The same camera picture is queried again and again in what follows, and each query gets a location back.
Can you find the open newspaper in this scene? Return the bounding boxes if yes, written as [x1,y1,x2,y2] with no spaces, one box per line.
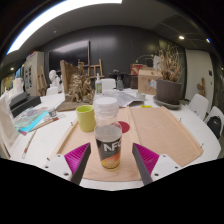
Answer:
[103,89,146,108]

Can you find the white chair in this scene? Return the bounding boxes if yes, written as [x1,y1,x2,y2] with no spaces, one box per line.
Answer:
[45,85,60,97]
[203,105,224,139]
[99,78,117,94]
[187,93,210,121]

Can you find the long ceiling light panel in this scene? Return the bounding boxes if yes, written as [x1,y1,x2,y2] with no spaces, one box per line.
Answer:
[6,0,123,55]

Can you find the thin wooden paintbrush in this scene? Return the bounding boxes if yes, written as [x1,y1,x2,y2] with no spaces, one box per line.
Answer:
[22,129,38,159]

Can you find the light wooden panel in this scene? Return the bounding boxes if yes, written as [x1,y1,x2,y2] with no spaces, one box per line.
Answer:
[128,105,205,168]
[48,108,143,183]

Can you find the wooden easel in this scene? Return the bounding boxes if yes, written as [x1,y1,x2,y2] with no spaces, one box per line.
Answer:
[36,65,48,96]
[78,58,105,81]

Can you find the brown cardboard box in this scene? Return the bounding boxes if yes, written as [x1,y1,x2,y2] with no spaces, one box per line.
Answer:
[137,68,163,96]

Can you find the black wall screen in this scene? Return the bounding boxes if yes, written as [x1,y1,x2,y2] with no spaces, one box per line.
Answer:
[48,40,91,72]

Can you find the small glass jar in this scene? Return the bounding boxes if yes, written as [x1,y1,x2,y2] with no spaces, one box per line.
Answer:
[135,91,147,102]

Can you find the black backpack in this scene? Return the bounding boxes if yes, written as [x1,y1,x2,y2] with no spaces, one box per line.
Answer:
[206,115,223,138]

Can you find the white spray bottle green label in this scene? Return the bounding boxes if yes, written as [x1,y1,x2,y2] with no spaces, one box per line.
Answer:
[95,72,103,95]

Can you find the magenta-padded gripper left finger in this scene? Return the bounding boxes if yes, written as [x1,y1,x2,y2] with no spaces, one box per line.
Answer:
[41,142,92,186]

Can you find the small white-lidded paint jar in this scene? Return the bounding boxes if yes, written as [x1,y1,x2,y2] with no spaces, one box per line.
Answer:
[47,107,58,118]

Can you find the white plaster statue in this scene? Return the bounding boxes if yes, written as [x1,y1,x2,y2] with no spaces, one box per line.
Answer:
[152,54,163,71]

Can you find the black flat boxes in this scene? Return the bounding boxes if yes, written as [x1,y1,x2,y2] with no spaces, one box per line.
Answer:
[9,91,43,118]

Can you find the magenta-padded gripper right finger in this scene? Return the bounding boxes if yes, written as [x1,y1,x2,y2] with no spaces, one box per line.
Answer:
[131,142,183,187]

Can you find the flat round red coaster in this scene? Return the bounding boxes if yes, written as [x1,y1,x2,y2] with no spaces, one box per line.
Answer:
[117,120,131,134]

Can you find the pale tall cabinet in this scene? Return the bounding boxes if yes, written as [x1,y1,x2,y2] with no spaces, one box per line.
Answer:
[23,50,45,97]

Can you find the clear juice bottle white cap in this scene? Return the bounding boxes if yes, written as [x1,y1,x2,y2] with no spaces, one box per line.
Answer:
[93,96,123,172]

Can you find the grey clear spray bottle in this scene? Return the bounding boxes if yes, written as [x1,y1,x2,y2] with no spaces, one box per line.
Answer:
[116,74,125,92]

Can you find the red box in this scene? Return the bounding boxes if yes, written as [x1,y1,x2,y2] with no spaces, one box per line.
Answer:
[129,63,149,76]

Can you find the yellow-green cup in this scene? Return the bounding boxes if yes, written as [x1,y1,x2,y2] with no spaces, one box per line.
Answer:
[75,104,97,133]

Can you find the colourful painted sheet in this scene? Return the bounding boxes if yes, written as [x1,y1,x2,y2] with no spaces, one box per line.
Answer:
[13,106,53,134]

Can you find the wooden mannequin figure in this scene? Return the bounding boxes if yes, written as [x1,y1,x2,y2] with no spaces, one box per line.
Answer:
[196,77,207,98]

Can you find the golden carved relief sculpture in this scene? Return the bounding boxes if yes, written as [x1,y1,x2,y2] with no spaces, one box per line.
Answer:
[54,59,96,113]

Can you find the white canvas board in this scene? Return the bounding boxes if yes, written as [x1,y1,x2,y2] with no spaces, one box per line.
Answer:
[0,94,19,158]

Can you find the grey round pot saucer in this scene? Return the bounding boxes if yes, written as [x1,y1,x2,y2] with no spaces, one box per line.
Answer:
[152,94,183,111]

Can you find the wooden handled tool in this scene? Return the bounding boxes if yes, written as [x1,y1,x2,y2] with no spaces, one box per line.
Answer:
[29,113,66,132]

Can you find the white plaster bust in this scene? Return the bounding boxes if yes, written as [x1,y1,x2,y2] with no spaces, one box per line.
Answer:
[48,69,63,89]

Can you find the dried plant in grey pot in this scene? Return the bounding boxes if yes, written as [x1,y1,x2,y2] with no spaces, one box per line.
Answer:
[155,43,184,106]

